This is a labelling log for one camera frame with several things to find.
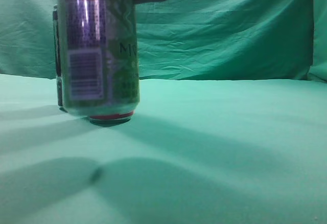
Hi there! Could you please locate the green Monster drink can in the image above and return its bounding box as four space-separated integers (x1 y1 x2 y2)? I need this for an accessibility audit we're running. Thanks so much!
58 0 140 121

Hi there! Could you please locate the black Monster energy can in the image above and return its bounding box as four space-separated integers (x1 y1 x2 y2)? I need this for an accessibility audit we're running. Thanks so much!
52 5 66 112

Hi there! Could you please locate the green backdrop curtain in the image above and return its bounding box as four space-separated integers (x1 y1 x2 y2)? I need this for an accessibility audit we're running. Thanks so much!
1 0 316 80

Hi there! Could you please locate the green table cloth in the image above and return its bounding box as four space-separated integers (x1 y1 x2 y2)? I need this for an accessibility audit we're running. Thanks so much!
1 75 326 223

